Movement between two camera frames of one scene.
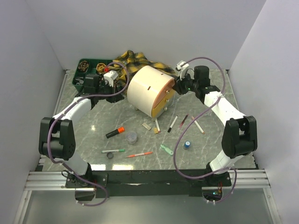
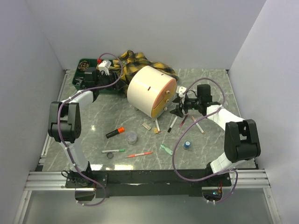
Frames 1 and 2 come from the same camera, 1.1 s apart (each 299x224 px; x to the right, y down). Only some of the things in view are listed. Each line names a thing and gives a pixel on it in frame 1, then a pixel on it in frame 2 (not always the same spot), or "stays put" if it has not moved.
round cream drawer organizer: x=150 y=91 stays put
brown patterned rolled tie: x=83 y=66 stays put
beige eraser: x=146 y=126 stays put
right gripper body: x=185 y=85 → x=190 y=104
